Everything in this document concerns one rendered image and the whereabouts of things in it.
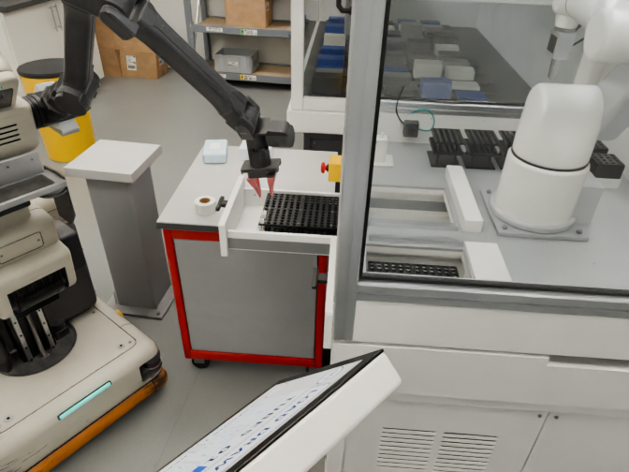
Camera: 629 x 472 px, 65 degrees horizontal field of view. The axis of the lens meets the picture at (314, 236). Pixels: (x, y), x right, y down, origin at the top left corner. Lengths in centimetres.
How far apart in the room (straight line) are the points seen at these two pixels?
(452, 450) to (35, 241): 123
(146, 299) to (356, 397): 195
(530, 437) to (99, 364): 139
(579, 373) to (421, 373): 30
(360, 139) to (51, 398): 145
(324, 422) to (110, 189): 173
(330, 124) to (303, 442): 176
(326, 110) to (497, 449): 145
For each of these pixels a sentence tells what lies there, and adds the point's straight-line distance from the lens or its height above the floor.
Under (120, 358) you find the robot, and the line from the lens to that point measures 195.
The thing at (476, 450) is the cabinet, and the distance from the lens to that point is 131.
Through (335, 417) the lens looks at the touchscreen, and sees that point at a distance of 58.
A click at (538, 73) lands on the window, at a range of 77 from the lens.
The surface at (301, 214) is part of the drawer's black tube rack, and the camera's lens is 143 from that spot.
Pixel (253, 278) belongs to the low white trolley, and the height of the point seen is 53.
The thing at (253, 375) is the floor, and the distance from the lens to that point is 217.
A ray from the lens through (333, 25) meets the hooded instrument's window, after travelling 209.
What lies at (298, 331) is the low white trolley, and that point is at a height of 29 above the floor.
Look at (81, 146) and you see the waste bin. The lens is 405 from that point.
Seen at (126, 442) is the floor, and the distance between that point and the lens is 207.
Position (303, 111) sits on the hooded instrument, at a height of 90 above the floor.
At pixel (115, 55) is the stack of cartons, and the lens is 592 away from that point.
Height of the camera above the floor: 166
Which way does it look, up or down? 34 degrees down
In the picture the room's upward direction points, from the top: 2 degrees clockwise
